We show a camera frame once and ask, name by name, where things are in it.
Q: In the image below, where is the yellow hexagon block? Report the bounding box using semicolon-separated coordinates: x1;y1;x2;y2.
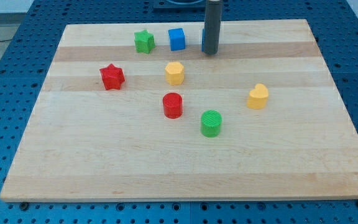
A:
165;62;185;85

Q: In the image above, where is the red cylinder block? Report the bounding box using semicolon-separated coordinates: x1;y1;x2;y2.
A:
162;93;183;119

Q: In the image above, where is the green cylinder block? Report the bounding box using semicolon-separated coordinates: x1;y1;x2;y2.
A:
200;110;223;138

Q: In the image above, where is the wooden board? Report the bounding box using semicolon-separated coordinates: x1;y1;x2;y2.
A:
0;19;358;202

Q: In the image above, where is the red star block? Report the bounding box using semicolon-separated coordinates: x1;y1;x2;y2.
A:
99;63;125;90

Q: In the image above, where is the blue cube block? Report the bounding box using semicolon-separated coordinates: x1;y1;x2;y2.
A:
168;28;185;51

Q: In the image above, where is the green star block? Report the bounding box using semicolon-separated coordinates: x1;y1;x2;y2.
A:
134;30;155;54

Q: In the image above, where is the yellow heart block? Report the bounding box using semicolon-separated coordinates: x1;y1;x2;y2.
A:
247;83;269;110

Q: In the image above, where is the blue block behind rod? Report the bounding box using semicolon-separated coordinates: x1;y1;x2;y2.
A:
201;29;204;52

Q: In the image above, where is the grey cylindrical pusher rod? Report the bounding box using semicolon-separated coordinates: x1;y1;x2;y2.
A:
203;0;223;55

